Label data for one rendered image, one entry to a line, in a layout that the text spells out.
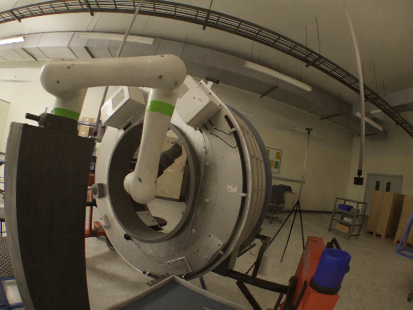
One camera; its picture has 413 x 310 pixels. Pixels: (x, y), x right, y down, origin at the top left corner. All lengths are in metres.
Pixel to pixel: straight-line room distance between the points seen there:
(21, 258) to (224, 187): 0.96
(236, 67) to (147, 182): 4.20
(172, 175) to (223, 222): 4.97
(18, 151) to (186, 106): 0.80
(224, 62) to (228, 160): 3.83
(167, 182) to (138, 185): 5.19
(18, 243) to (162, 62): 0.78
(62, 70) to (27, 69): 9.27
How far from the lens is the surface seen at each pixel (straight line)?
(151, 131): 0.73
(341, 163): 10.29
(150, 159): 0.73
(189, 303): 1.02
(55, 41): 5.90
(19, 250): 0.81
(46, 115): 0.81
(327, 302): 0.78
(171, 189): 5.96
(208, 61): 4.57
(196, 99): 1.01
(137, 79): 0.63
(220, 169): 0.99
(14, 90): 10.08
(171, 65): 0.61
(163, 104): 0.75
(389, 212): 6.70
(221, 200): 0.99
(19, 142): 0.70
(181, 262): 1.20
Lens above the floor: 1.34
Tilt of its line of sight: 3 degrees up
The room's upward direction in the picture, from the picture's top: 10 degrees clockwise
